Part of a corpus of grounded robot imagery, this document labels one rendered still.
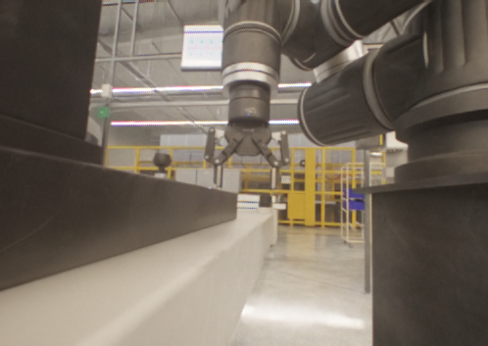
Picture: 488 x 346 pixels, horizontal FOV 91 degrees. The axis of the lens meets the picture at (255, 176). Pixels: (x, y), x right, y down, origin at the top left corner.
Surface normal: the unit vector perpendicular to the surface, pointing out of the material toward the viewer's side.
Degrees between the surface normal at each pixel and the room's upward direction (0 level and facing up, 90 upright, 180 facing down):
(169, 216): 90
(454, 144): 90
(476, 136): 90
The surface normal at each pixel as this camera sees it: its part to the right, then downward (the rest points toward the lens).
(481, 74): -0.54, -0.11
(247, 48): -0.04, -0.11
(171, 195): 0.99, 0.02
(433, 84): -0.91, -0.07
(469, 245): -1.00, -0.04
